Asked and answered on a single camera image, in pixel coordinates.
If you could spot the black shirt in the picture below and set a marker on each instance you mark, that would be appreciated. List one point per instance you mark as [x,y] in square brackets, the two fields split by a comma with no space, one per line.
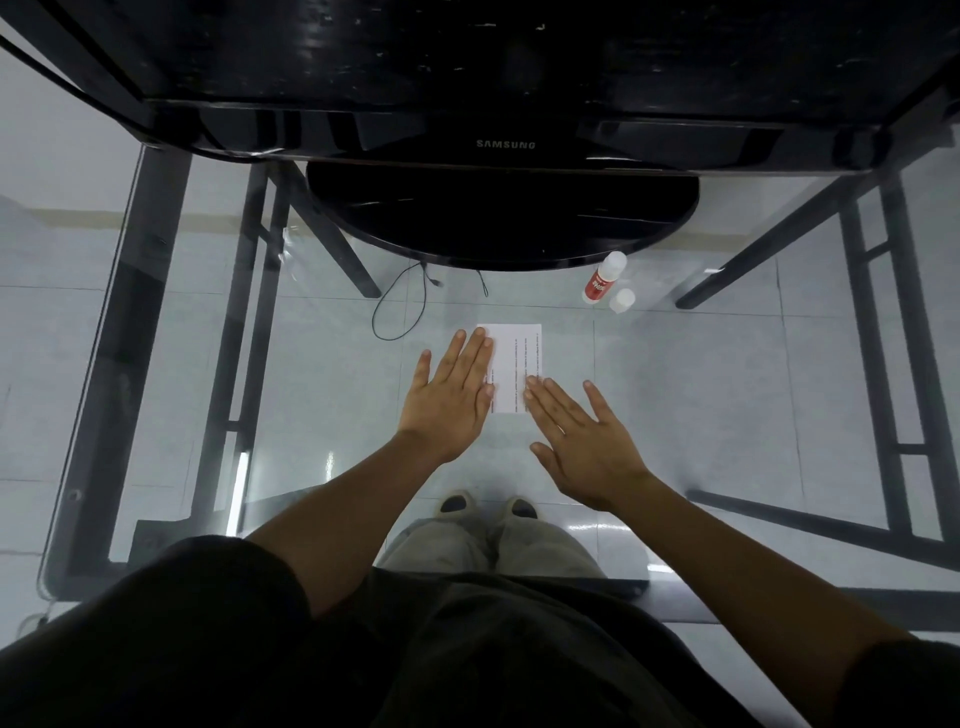
[450,660]

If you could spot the person's left forearm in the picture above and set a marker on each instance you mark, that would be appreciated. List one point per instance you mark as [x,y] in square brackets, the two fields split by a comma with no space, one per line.
[345,525]

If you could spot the person's right forearm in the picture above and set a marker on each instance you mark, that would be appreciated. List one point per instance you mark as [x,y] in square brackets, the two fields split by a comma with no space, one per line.
[750,585]

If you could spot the person's right hand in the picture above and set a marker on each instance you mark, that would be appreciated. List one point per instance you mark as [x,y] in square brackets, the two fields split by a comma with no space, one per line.
[592,457]

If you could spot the person's beige shoe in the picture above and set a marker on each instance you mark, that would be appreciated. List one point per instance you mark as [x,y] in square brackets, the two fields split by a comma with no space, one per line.
[522,508]
[455,505]

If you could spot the white glue stick cap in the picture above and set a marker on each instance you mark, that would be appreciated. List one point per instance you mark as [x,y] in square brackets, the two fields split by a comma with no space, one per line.
[622,300]

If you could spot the person's left hand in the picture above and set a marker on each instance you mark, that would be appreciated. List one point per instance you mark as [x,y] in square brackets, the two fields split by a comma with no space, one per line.
[450,405]

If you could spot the black flat screen television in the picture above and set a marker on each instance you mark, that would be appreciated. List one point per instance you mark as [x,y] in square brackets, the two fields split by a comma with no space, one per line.
[487,60]

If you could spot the white paper with text lines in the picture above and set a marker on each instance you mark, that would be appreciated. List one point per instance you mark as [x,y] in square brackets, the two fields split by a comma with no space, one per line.
[514,360]

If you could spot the person's right beige shoe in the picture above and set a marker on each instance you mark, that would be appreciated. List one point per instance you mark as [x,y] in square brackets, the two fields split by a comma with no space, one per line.
[522,508]

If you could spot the red glue stick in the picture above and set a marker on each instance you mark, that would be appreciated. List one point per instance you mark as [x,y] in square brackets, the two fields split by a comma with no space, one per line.
[600,283]

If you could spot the person's left beige shoe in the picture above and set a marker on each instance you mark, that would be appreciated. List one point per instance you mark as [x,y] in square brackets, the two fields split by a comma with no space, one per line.
[455,505]

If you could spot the grey trousers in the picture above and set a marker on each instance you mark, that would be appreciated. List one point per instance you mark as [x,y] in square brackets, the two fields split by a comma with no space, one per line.
[442,551]

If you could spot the black metal table frame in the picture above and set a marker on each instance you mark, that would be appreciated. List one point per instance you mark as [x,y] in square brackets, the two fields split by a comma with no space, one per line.
[112,375]

